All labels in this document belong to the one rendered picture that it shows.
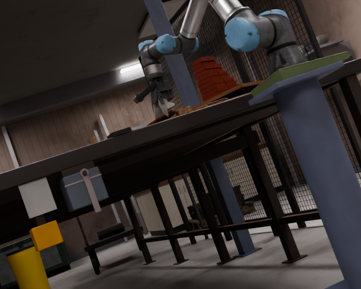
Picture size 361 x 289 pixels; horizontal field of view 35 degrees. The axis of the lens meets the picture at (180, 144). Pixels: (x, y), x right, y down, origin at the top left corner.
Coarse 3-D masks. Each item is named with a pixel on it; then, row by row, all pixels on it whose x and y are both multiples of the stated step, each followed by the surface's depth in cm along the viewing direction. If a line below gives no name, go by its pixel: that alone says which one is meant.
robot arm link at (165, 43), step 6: (162, 36) 240; (168, 36) 241; (156, 42) 241; (162, 42) 239; (168, 42) 240; (174, 42) 242; (150, 48) 245; (156, 48) 242; (162, 48) 240; (168, 48) 240; (174, 48) 242; (150, 54) 246; (156, 54) 245; (162, 54) 244; (168, 54) 247
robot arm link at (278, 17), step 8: (264, 16) 208; (272, 16) 208; (280, 16) 208; (272, 24) 204; (280, 24) 206; (288, 24) 209; (280, 32) 206; (288, 32) 208; (280, 40) 207; (288, 40) 207
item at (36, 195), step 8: (24, 184) 201; (32, 184) 202; (40, 184) 203; (48, 184) 204; (24, 192) 201; (32, 192) 202; (40, 192) 203; (48, 192) 203; (24, 200) 200; (32, 200) 201; (40, 200) 202; (48, 200) 203; (32, 208) 201; (40, 208) 201; (48, 208) 202; (56, 208) 203; (32, 216) 200
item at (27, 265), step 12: (12, 252) 696; (24, 252) 697; (36, 252) 708; (12, 264) 700; (24, 264) 696; (36, 264) 702; (24, 276) 695; (36, 276) 698; (24, 288) 697; (36, 288) 696; (48, 288) 707
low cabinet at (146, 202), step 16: (176, 176) 907; (240, 176) 934; (272, 176) 947; (144, 192) 951; (160, 192) 899; (192, 192) 911; (144, 208) 1016; (176, 208) 901; (160, 224) 934; (176, 224) 897
